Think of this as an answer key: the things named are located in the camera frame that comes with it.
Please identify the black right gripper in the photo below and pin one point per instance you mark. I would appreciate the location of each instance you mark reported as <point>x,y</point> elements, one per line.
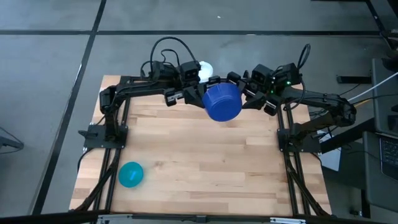
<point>270,107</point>

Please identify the black desk foot bar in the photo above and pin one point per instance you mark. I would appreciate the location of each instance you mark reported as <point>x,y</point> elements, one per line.
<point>354,79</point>

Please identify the teal plastic bowl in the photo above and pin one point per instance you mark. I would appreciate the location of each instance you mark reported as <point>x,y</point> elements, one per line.
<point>131,175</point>

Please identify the black aluminium table frame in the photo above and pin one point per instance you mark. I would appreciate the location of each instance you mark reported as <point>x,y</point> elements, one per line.
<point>127,112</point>

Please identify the grey chair base leg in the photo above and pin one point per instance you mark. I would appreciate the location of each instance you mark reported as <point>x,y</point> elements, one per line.
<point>11,143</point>

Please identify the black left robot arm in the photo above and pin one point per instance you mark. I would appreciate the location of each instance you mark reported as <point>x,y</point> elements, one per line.
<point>136,90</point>

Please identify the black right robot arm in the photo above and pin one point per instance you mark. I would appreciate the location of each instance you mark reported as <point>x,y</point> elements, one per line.
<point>326,101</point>

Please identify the dark grey open laptop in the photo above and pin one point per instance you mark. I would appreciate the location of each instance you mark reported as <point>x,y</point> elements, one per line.
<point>388,155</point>

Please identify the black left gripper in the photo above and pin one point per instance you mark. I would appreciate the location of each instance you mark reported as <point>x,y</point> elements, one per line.
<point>170,95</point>

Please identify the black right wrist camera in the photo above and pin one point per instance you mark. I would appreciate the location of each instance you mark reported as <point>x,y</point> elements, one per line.
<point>261,74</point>

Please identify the blue plastic cup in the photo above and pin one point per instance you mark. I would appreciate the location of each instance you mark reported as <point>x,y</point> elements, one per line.
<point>222,102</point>

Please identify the dark grey desk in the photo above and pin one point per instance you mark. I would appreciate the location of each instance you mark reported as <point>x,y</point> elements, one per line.
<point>384,102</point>

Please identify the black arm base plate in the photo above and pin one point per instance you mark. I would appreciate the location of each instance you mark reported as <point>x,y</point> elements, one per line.
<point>93,140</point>
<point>308,144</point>

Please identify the black aluminium crossbar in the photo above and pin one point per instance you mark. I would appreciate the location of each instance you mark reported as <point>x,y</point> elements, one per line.
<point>46,217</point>

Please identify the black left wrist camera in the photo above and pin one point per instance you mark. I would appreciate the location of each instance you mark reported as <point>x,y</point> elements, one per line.
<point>190,71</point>

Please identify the small black table camera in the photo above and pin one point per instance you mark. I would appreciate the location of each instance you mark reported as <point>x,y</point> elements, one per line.
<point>201,219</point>

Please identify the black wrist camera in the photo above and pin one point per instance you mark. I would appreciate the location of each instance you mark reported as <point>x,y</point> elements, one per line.
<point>261,74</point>
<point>190,71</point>

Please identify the Lysol wipes canister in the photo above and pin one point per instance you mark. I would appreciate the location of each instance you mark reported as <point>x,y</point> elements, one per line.
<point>206,70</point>

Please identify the white paper sheet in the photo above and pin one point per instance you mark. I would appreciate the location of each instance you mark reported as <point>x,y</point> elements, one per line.
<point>331,158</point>

